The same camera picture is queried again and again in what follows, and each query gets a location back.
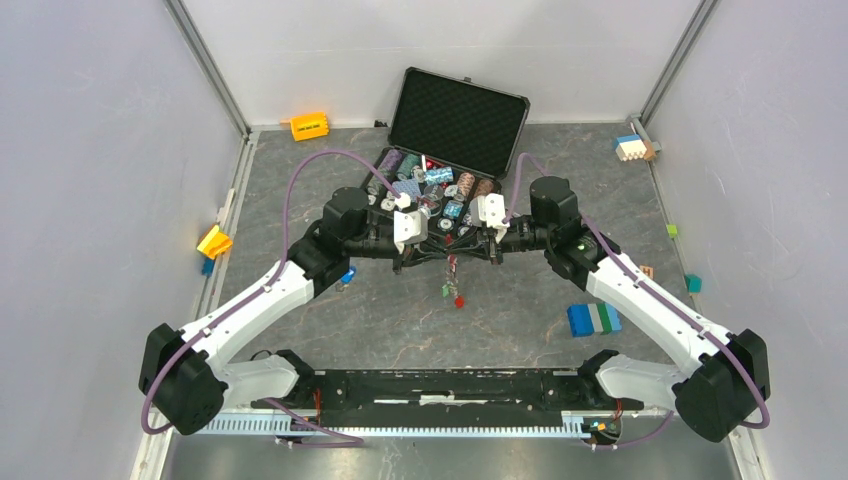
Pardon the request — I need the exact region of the black poker chip case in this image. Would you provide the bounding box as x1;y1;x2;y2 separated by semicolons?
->
375;67;530;246

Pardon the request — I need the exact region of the light blue chip stack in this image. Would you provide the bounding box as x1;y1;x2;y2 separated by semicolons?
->
424;167;454;185

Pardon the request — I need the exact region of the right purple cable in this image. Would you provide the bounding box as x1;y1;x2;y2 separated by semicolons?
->
502;152;772;450

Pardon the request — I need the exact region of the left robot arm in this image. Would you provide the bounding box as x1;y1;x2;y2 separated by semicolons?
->
139;187;428;435

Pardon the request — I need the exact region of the green poker chip stack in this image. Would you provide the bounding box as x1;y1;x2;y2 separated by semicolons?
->
396;153;421;181

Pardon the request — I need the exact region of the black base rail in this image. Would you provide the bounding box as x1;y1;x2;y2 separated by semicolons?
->
280;368;644;428

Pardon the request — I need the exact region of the yellow orange block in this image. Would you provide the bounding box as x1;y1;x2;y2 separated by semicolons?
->
196;224;233;260

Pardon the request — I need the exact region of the white blue brick stack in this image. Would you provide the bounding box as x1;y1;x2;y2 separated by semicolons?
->
614;134;656;161

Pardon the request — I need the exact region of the blue tag with key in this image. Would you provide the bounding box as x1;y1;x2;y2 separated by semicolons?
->
336;266;357;292

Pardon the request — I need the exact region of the purple cable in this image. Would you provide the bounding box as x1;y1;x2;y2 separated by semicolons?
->
502;152;772;450
140;148;403;447

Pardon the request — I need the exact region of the blue patterned card deck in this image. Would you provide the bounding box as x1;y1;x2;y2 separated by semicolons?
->
393;179;422;201

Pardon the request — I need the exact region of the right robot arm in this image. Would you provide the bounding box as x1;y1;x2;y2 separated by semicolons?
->
467;176;771;443

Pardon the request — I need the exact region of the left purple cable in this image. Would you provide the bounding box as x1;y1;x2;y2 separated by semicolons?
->
140;148;403;447

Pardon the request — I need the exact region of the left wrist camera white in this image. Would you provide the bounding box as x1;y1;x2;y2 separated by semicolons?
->
392;193;428;253

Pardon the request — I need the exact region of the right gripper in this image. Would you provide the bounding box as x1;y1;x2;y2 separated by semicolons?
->
446;217;553;266

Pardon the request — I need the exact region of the wooden letter cube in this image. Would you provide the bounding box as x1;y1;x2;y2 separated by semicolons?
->
639;265;655;279

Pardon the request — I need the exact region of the purple poker chip stack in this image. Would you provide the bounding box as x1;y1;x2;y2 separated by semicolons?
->
378;149;404;181

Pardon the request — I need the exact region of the teal small cube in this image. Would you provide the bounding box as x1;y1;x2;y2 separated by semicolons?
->
684;273;702;294

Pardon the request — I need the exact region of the blue white green block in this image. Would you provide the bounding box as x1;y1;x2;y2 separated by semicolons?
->
566;303;622;338

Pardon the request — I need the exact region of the red keyring with key bunch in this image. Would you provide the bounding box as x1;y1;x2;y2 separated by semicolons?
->
442;254;465;309

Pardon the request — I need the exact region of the small blue block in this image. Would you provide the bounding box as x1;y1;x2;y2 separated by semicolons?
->
201;258;216;277

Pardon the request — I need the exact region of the yellow toy block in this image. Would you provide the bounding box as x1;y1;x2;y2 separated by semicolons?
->
289;112;330;142

